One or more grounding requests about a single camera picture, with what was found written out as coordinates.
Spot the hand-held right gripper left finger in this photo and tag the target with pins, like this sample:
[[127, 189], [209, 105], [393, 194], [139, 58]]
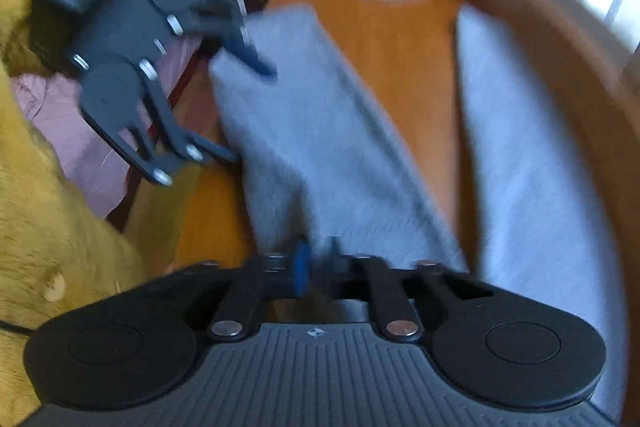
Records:
[[301, 269]]

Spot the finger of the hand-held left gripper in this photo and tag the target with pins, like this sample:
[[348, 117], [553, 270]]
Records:
[[165, 147], [240, 42]]

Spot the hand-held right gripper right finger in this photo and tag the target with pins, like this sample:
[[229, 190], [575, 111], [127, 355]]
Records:
[[370, 279]]

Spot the grey fleece-lined pants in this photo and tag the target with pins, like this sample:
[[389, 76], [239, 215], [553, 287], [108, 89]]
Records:
[[310, 132]]

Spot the pink cloth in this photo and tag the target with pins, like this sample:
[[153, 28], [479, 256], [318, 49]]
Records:
[[75, 142]]

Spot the yellow fuzzy sleeve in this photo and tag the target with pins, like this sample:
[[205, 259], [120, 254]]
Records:
[[40, 217]]

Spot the wooden window sill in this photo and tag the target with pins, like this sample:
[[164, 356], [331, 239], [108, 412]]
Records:
[[575, 107]]

